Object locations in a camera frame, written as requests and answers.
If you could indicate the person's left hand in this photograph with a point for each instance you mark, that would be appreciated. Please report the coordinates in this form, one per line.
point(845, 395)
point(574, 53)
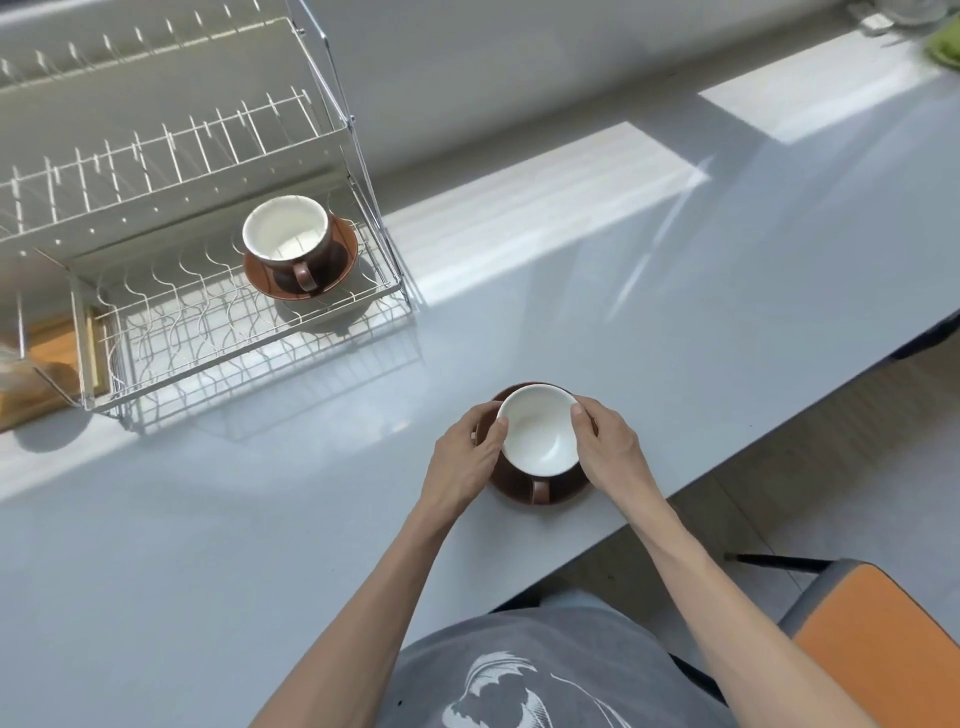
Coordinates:
point(457, 469)

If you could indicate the person's right hand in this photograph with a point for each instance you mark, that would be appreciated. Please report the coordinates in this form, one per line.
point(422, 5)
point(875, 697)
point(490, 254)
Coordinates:
point(615, 457)

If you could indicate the brown saucer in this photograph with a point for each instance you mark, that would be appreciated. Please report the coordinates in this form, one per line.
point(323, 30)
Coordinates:
point(510, 487)
point(341, 255)

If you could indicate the brown white cup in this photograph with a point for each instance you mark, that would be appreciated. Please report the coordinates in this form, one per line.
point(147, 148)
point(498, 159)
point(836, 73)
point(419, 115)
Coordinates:
point(536, 431)
point(281, 229)

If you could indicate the person's left forearm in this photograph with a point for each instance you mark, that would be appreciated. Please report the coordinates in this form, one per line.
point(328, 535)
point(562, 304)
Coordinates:
point(352, 630)

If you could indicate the person's right forearm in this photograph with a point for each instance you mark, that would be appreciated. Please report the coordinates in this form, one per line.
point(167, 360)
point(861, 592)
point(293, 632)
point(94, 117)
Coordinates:
point(735, 637)

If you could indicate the green saucer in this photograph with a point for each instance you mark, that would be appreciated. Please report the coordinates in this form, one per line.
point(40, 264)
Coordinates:
point(941, 54)

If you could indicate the grey printed shirt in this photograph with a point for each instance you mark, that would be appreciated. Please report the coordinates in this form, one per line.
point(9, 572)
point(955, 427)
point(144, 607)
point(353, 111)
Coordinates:
point(562, 645)

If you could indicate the orange grey chair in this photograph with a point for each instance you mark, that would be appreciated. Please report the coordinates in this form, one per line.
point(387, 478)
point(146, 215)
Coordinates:
point(885, 652)

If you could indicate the black table leg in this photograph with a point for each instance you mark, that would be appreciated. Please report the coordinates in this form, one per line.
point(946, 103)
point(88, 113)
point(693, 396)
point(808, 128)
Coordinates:
point(934, 337)

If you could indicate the wooden tray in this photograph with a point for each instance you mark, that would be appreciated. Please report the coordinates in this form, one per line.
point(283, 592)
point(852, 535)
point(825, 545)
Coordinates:
point(52, 352)

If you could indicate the stack of clear plastic cups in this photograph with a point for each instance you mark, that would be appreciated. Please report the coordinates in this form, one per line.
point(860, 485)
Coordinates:
point(15, 379)

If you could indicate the small white box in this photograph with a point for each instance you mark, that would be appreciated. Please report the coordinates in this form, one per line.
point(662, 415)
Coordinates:
point(876, 22)

